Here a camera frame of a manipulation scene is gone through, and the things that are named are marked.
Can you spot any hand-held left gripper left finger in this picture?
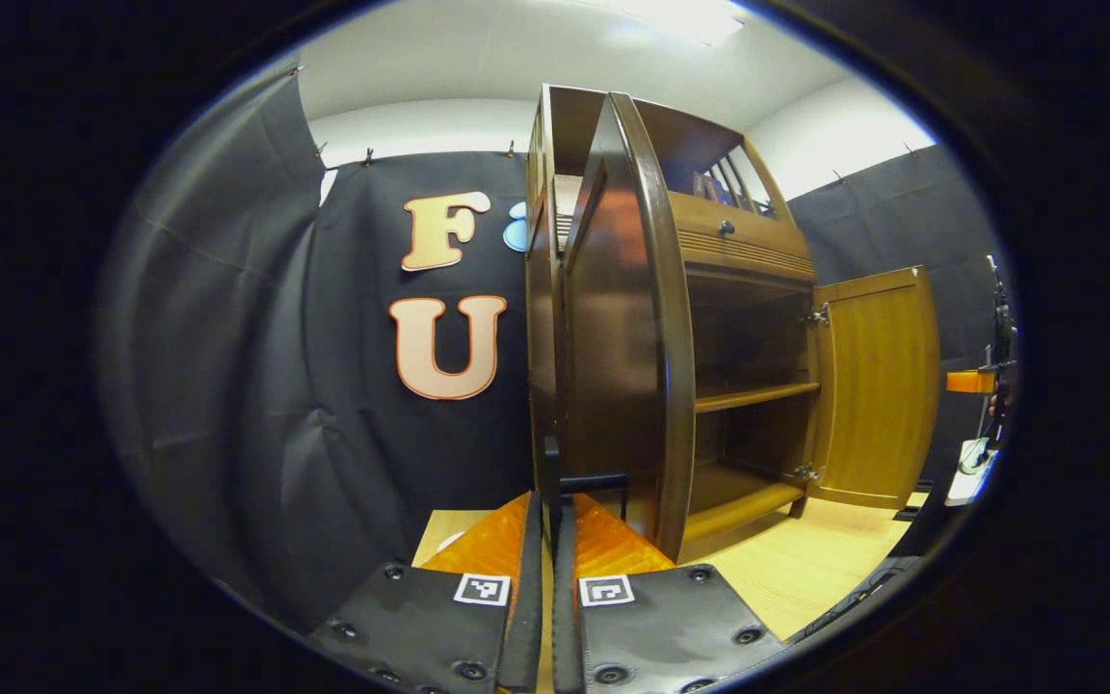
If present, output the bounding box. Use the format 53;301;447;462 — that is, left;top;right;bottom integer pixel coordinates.
309;492;544;694

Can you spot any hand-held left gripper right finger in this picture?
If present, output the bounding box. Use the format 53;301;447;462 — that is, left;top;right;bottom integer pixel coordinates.
552;494;787;694

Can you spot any wooden shoe cabinet door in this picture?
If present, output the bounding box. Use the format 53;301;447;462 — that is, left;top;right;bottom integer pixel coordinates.
555;92;698;562
806;266;941;510

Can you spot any wooden double-door shoe cabinet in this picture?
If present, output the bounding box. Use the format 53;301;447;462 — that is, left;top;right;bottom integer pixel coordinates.
524;84;821;565

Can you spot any wooden cabinet drawer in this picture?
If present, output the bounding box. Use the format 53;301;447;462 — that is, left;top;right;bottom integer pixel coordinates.
671;191;818;282

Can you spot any wooden inner shelf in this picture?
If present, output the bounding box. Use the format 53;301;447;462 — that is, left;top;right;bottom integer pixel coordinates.
693;382;821;415

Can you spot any black backdrop cloth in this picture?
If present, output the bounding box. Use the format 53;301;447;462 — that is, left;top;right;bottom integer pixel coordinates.
97;67;1009;632

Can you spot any large ceiling light panel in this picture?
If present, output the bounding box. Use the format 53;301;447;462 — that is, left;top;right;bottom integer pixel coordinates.
613;0;749;47

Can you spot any black door handle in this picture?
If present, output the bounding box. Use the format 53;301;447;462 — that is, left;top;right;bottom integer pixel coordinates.
543;436;631;526

